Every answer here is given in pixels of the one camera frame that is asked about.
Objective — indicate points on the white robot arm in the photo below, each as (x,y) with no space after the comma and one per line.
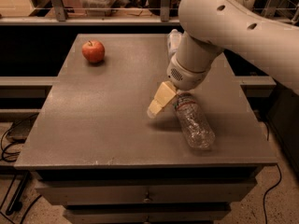
(212,26)

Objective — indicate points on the grey drawer cabinet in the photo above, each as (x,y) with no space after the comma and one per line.
(95,151)

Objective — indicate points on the clear crinkled water bottle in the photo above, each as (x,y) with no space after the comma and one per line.
(193,123)

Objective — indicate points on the metal shelf rail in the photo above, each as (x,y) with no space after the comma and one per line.
(71,12)

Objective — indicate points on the white labelled plastic bottle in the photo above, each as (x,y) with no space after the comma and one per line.
(173,41)

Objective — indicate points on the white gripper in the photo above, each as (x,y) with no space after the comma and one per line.
(186,77)

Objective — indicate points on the clear plastic container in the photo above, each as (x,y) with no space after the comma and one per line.
(98,8)

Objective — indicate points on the red apple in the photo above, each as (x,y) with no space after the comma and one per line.
(93,51)

